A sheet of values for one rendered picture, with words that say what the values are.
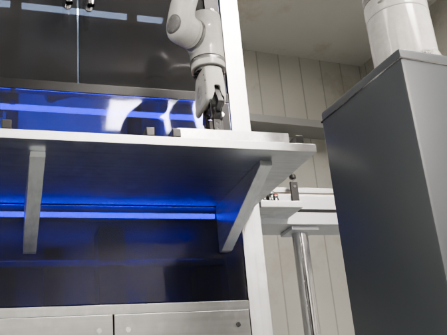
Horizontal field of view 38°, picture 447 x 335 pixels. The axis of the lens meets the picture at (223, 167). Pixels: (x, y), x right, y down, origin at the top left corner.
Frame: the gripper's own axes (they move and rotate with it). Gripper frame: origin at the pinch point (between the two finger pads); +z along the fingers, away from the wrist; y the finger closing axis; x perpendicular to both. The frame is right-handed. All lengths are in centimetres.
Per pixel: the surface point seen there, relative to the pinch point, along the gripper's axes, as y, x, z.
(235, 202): -15.1, 9.2, 11.8
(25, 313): -32, -40, 34
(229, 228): -21.8, 9.2, 16.5
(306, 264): -46, 42, 20
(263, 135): 6.4, 9.4, 3.4
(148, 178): -11.0, -13.5, 7.7
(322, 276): -296, 178, -31
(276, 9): -232, 139, -216
